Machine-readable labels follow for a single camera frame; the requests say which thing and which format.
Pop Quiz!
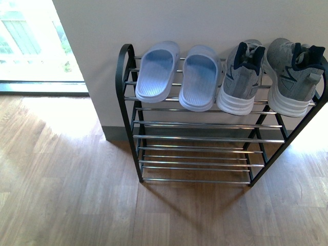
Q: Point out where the light blue slipper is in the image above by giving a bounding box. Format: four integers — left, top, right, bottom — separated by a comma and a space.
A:
135, 41, 180, 103
179, 45, 221, 112

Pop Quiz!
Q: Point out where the grey sneaker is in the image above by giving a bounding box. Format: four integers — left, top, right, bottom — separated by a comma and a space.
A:
263, 38, 325, 117
216, 39, 265, 116

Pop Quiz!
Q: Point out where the black metal shoe rack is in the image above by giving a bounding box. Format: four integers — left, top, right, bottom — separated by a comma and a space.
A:
115, 44, 327, 186

